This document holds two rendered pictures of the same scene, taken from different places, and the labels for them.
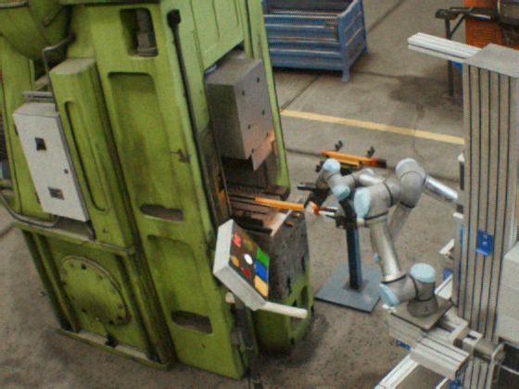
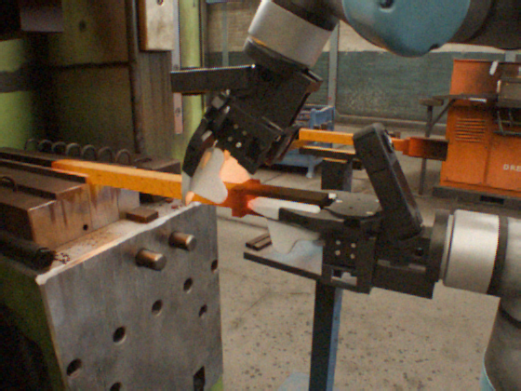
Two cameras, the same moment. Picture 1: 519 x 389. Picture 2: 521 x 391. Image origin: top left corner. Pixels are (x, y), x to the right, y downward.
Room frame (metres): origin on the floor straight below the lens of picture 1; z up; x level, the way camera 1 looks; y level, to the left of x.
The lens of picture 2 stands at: (2.59, -0.26, 1.15)
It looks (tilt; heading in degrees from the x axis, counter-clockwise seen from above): 18 degrees down; 356
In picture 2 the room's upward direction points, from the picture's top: straight up
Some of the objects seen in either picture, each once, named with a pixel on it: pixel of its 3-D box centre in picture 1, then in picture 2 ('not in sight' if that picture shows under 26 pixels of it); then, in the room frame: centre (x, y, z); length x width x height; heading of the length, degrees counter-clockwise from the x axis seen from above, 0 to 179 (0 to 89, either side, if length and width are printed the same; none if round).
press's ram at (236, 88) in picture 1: (221, 101); not in sight; (3.30, 0.11, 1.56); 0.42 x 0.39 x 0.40; 58
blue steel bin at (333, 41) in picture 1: (304, 32); (276, 134); (7.26, -0.76, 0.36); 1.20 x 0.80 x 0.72; 60
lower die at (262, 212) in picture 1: (236, 206); (15, 184); (3.26, 0.13, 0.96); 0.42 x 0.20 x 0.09; 58
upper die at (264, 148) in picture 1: (225, 147); not in sight; (3.26, 0.13, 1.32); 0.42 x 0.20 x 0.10; 58
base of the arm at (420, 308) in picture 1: (423, 298); not in sight; (2.37, -0.66, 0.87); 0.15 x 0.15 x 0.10
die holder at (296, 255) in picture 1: (246, 239); (62, 298); (3.31, 0.11, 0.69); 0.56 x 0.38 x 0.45; 58
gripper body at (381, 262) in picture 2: (348, 219); (382, 242); (2.95, -0.41, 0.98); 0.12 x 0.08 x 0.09; 58
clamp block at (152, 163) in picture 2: (276, 194); (145, 176); (3.33, -0.09, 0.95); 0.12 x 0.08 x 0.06; 58
